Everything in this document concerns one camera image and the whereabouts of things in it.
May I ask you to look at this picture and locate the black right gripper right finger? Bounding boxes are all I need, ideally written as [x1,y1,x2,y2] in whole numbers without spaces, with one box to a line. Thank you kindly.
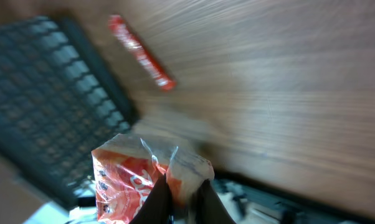
[196,180,235,224]

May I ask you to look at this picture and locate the red Nescafe coffee stick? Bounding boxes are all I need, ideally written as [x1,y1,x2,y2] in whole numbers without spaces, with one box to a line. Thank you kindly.
[108,14,176,91]

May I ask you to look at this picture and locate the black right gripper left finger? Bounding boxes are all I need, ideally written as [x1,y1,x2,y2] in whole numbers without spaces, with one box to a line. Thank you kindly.
[130,175,173,224]

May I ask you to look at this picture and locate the grey plastic shopping basket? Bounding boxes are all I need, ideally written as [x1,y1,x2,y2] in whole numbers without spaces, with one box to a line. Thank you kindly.
[0,16,138,209]

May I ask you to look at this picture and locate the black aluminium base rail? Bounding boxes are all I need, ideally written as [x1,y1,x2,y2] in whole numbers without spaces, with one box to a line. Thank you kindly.
[211,179,375,224]

